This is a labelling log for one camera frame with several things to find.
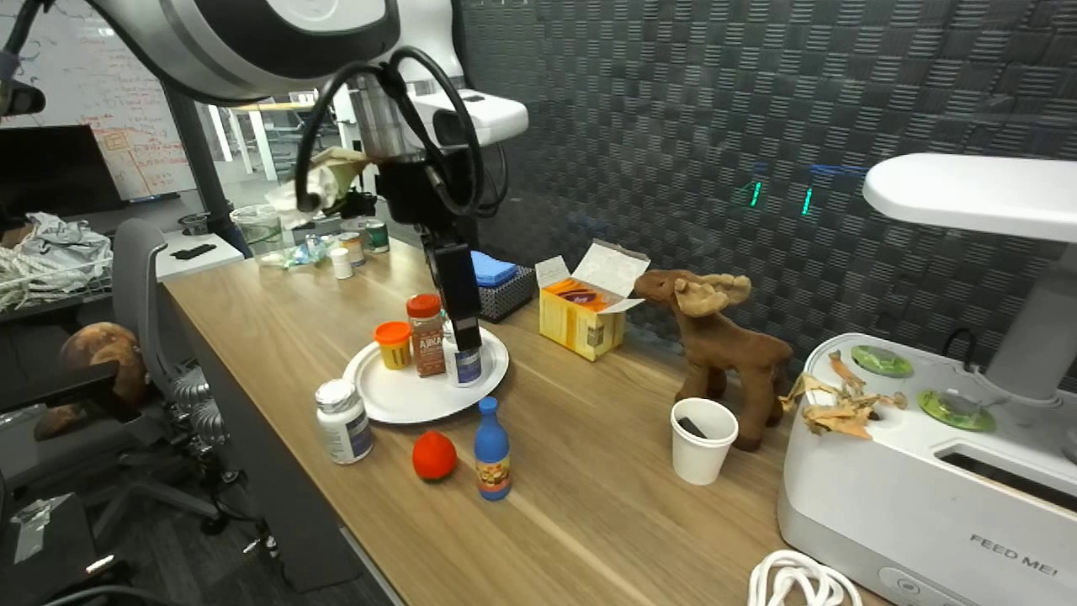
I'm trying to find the large blue label pill bottle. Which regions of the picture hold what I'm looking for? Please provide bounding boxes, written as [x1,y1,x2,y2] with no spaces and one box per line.
[312,378,377,467]

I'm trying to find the open yellow cardboard box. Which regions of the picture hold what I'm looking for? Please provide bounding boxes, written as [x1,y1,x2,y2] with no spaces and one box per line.
[532,236,652,362]

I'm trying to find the blue folded cloth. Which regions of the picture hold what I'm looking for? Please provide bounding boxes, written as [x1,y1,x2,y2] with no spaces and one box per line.
[469,245,521,290]

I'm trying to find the blue toy bottle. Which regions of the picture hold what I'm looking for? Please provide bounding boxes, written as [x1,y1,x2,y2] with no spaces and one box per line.
[471,392,517,506]

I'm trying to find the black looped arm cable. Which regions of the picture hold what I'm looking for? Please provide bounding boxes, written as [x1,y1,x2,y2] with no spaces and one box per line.
[293,45,491,222]

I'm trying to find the orange lid dough tub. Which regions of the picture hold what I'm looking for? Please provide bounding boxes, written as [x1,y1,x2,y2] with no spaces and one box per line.
[369,319,418,372]

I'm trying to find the small green label jar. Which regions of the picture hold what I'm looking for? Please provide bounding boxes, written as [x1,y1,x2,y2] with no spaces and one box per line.
[359,216,395,256]

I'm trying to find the round brown plush toy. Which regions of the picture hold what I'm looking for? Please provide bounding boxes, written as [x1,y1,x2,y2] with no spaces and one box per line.
[53,317,150,414]

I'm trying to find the red toy ball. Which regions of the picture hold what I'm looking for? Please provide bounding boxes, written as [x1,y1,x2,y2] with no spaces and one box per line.
[409,428,460,487]

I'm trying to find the dried plant pieces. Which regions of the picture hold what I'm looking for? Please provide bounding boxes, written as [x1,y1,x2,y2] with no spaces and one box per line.
[782,349,914,445]

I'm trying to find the crumpled cloth pile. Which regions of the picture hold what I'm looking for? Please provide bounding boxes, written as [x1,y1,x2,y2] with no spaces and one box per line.
[0,212,116,314]

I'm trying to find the black stand pole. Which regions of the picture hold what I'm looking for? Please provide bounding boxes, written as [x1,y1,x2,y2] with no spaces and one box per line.
[166,87,257,256]

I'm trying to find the white foam cup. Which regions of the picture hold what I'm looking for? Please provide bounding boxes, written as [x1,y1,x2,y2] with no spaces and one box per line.
[668,392,743,487]

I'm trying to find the grey office chair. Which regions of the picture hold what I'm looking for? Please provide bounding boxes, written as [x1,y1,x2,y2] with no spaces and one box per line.
[0,216,273,564]

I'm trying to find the brown moose plush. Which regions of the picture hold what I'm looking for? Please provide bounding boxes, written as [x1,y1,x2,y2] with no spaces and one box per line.
[633,266,797,454]

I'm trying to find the white countertop appliance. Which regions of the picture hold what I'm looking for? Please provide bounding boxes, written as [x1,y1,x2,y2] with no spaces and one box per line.
[776,152,1077,606]

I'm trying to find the white paper plate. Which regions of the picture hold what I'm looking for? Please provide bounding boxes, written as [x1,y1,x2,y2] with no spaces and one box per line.
[340,323,515,428]

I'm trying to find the grey woven box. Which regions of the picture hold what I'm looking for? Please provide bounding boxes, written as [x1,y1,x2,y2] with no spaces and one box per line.
[471,262,538,327]

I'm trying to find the green pod disc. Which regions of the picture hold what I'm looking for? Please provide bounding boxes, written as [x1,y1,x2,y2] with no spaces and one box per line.
[918,386,1001,436]
[850,343,918,382]

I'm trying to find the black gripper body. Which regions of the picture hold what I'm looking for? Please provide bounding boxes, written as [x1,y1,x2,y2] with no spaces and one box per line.
[375,147,485,256]

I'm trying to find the clear plastic container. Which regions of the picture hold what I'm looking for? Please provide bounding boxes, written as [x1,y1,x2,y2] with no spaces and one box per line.
[230,197,295,262]

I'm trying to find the coiled white cable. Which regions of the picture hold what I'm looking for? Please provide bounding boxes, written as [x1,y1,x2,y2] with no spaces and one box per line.
[743,544,866,606]

